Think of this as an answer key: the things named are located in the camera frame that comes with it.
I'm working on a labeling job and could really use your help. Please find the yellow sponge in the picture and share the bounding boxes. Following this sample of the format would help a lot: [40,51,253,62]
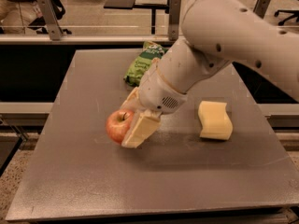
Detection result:
[198,101,233,140]

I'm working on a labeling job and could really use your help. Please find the right metal glass bracket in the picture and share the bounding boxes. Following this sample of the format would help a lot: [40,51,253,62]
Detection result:
[253,0,271,19]

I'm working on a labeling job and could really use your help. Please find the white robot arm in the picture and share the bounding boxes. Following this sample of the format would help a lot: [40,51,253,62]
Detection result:
[121,0,299,148]

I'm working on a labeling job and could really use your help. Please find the green rice chip bag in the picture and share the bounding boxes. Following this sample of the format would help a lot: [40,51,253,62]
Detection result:
[123,41,167,87]

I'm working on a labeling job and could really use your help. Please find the red apple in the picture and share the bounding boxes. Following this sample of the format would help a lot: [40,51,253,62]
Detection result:
[106,109,134,144]

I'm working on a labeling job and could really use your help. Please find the metal rail ledge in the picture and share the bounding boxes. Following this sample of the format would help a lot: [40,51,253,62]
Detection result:
[0,35,174,46]

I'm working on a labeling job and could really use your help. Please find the left metal glass bracket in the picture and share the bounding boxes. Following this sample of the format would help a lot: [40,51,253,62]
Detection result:
[37,0,63,41]

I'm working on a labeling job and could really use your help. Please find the right black office chair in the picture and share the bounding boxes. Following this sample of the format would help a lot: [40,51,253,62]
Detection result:
[274,0,299,26]

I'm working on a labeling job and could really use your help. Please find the metal glass bracket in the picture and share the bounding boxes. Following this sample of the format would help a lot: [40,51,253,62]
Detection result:
[37,0,63,41]
[168,0,181,41]
[253,0,271,19]

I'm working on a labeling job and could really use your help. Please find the middle metal glass bracket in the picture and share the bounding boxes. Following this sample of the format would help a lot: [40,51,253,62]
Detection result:
[168,0,181,41]

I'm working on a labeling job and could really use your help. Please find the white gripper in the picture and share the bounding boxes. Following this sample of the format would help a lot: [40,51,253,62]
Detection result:
[121,59,187,148]

